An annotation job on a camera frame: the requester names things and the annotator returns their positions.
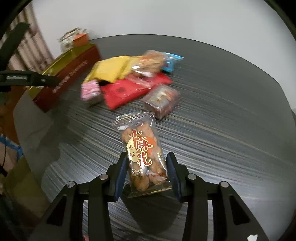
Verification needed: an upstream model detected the dark brown snack packet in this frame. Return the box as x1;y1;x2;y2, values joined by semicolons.
141;84;180;120

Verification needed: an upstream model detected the clear peanut snack bag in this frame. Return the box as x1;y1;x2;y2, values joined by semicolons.
132;50;167;77

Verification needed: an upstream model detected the red gold toffee tin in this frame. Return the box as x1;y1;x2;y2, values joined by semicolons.
28;44;100;113

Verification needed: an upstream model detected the orange lidded tea cup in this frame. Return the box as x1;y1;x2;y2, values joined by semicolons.
72;33;89;47

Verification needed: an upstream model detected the red snack packet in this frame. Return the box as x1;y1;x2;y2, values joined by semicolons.
100;73;172;110

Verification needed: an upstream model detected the pink candy packet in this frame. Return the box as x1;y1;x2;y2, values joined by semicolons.
81;79;103;106

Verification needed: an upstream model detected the striped curtain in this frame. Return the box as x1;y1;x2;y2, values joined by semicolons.
1;2;53;72

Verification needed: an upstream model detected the fried twist snack bag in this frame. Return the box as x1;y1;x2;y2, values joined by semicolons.
112;112;171;198

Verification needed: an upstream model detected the blue snack packet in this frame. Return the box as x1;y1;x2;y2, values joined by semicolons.
162;52;184;73

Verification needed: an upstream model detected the yellow snack packet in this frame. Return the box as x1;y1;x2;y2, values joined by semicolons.
83;55;140;83

